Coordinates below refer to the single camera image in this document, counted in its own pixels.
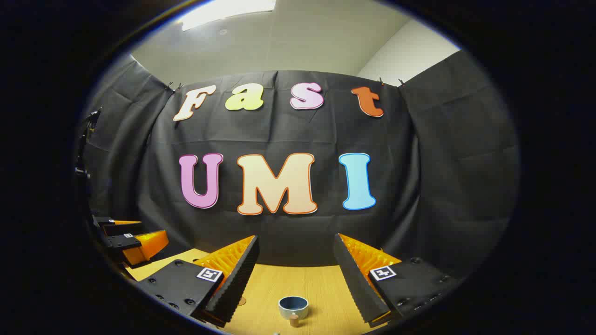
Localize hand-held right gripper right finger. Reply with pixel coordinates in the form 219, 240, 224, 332
333, 233, 466, 327

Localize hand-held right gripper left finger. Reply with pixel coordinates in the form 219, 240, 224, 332
137, 235, 260, 328

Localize light blue cup wooden handle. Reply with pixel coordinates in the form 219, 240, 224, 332
278, 296, 309, 328

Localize wooden desktop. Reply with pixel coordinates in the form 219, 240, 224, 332
125, 248, 392, 335

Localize black backdrop cloth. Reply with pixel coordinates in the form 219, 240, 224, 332
81, 49, 521, 280

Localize ceiling light panel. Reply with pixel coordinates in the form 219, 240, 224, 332
179, 0, 277, 32

